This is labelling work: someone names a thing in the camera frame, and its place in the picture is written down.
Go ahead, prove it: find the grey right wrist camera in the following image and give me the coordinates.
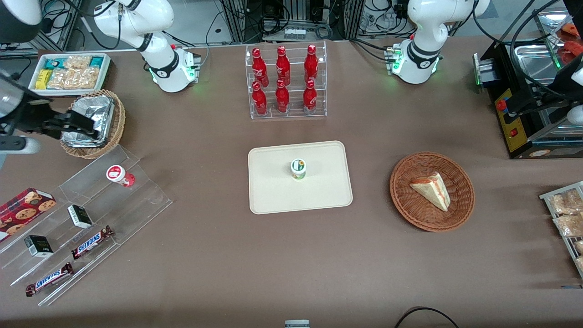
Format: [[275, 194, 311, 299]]
[[0, 136, 41, 155]]

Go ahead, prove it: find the light wicker basket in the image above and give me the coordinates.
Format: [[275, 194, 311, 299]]
[[60, 89, 127, 160]]

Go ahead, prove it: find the red tartan cookie box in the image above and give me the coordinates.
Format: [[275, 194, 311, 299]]
[[0, 187, 57, 242]]

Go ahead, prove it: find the green gum bottle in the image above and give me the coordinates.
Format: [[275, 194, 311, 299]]
[[290, 158, 307, 181]]

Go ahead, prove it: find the wrapped triangle sandwich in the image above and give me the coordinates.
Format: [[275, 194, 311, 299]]
[[409, 171, 452, 213]]

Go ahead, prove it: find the round brown wicker basket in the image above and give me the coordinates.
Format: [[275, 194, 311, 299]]
[[389, 151, 476, 233]]

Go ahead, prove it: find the red gum bottle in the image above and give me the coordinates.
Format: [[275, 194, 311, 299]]
[[106, 164, 136, 188]]

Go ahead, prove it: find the small black box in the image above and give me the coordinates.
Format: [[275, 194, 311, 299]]
[[67, 204, 94, 230], [23, 234, 54, 259]]

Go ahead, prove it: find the white plastic bin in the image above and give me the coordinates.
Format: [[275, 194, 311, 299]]
[[27, 52, 113, 99]]

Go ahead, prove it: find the black machine with yellow panel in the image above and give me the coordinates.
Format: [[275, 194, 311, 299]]
[[473, 39, 583, 160]]

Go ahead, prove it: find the beige plastic tray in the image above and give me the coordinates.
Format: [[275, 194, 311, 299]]
[[247, 140, 354, 215]]

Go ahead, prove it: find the clear acrylic stepped stand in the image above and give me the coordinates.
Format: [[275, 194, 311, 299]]
[[0, 144, 173, 307]]

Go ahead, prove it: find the silver foil pack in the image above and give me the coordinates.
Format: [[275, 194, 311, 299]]
[[62, 95, 116, 148]]

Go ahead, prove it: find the clear acrylic bottle rack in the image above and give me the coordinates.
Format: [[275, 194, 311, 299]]
[[245, 40, 328, 120]]

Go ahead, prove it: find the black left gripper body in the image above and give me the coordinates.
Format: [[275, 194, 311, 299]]
[[510, 84, 573, 114]]

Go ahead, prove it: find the steel tray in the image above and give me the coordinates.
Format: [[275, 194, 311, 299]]
[[513, 43, 568, 94]]

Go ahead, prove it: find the Snickers chocolate bar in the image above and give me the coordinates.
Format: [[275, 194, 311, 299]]
[[71, 225, 115, 261], [25, 262, 74, 297]]

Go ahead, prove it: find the black cable loop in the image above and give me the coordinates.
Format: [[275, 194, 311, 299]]
[[394, 306, 461, 328]]

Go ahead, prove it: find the red cola bottle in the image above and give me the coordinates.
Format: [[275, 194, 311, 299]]
[[303, 44, 319, 85], [275, 46, 292, 86], [302, 80, 318, 115], [252, 47, 270, 88], [275, 79, 291, 114], [251, 81, 268, 116]]

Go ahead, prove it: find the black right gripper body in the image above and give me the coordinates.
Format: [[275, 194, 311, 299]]
[[8, 97, 72, 140]]

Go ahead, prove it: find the clear bag of crackers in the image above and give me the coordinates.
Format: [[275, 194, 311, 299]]
[[547, 189, 583, 215], [553, 213, 583, 238]]

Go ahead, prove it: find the tray of packaged snacks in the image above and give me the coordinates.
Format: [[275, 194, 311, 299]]
[[539, 180, 583, 280]]

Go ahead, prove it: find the clear bag of nut snacks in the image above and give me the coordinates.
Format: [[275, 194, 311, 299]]
[[46, 67, 101, 90], [63, 55, 93, 70]]

